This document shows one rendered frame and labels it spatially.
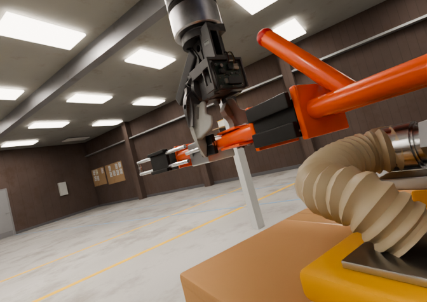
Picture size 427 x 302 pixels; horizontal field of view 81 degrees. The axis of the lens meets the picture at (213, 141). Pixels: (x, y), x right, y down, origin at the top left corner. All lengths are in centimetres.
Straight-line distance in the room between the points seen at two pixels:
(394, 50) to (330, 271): 858
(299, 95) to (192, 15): 24
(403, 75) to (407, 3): 878
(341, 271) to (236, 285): 10
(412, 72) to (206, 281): 25
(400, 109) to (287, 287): 838
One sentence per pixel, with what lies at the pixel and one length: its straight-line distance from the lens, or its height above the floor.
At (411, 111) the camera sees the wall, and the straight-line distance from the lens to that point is 857.
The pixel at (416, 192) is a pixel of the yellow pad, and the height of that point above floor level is 97.
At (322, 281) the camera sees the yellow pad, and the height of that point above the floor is 97.
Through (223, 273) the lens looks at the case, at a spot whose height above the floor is 94.
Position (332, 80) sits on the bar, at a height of 110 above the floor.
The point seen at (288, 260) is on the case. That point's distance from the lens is 27.
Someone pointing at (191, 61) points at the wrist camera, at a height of 123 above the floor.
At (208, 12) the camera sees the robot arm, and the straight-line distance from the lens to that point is 47.
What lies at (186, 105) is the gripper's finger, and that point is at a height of 115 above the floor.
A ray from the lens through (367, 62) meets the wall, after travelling 867.
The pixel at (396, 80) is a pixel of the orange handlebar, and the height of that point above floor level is 108.
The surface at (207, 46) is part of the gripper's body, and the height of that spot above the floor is 123.
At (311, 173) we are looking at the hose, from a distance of 20.
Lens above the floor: 106
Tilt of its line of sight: 4 degrees up
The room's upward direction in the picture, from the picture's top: 15 degrees counter-clockwise
